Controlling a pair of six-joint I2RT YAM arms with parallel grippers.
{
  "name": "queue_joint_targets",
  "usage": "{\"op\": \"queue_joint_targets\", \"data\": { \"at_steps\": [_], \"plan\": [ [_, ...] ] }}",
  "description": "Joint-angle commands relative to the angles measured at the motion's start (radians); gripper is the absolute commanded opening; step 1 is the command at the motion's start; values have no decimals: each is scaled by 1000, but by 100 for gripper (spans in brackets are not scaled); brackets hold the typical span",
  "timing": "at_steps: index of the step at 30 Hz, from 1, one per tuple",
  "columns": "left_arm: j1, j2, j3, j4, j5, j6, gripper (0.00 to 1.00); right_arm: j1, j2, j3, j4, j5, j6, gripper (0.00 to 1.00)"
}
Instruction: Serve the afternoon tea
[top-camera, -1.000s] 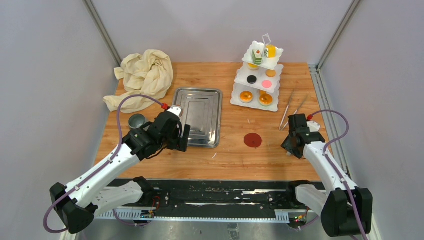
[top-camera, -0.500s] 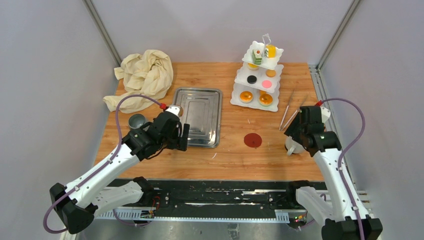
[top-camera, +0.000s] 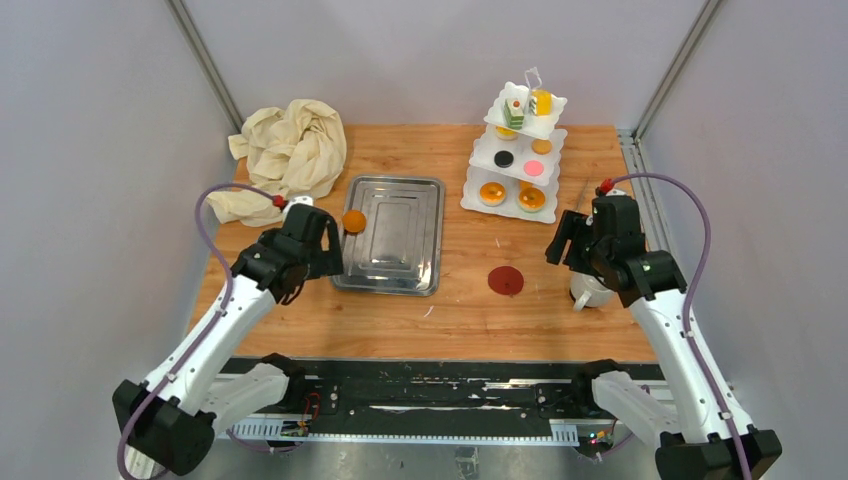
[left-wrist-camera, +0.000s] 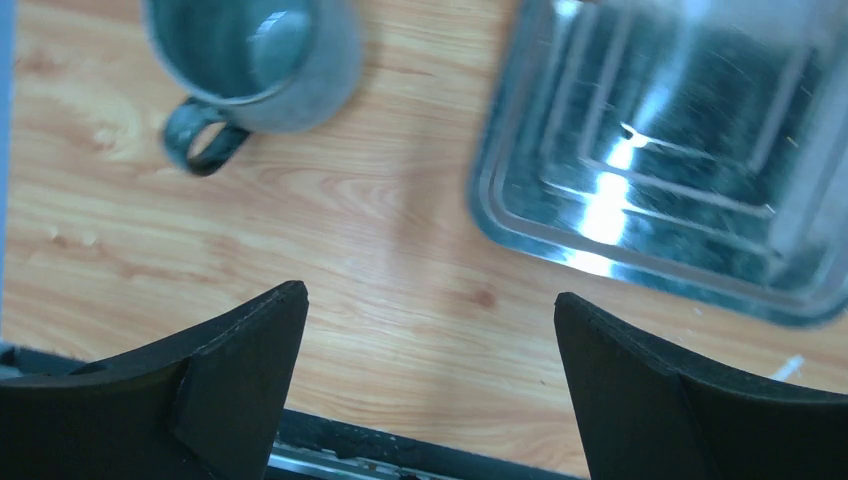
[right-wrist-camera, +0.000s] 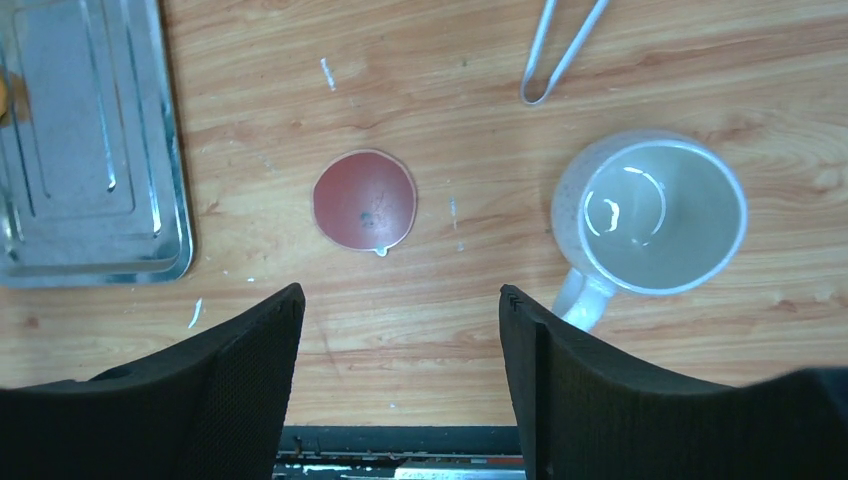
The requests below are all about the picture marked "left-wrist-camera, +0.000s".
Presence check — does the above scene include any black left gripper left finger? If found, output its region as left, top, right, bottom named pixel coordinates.
left=1, top=281, right=309, bottom=479

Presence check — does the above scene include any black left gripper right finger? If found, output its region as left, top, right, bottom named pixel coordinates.
left=555, top=292, right=847, bottom=479

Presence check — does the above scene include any grey metal cup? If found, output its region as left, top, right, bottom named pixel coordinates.
left=140, top=0, right=365, bottom=177

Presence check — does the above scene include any stainless steel tray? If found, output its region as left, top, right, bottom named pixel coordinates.
left=467, top=1, right=847, bottom=328

